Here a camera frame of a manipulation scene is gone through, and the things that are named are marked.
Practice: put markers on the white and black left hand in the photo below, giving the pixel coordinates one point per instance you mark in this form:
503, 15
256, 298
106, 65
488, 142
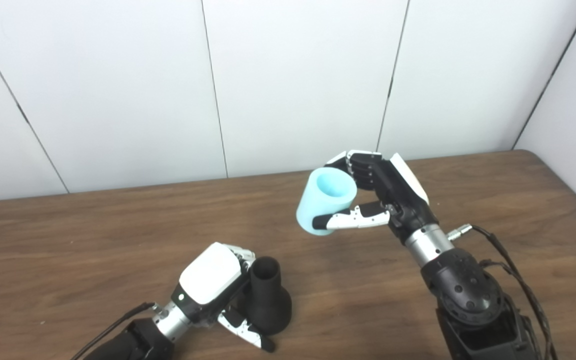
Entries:
210, 272

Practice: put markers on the white and black right hand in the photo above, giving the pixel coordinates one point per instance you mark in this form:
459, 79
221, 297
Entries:
403, 195

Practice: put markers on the black nozzle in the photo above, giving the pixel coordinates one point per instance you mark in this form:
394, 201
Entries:
270, 305

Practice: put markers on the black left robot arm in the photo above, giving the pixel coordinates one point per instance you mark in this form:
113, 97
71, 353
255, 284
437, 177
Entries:
133, 340

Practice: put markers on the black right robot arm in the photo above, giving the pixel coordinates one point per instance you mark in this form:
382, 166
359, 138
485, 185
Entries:
468, 290

